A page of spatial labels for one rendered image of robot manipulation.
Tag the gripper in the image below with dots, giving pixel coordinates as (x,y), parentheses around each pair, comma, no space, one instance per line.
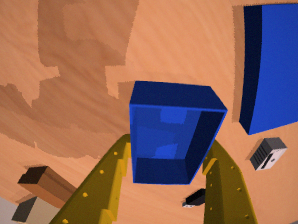
(96,200)

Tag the pencil sharpener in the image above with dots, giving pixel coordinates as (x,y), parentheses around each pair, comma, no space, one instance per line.
(267,154)

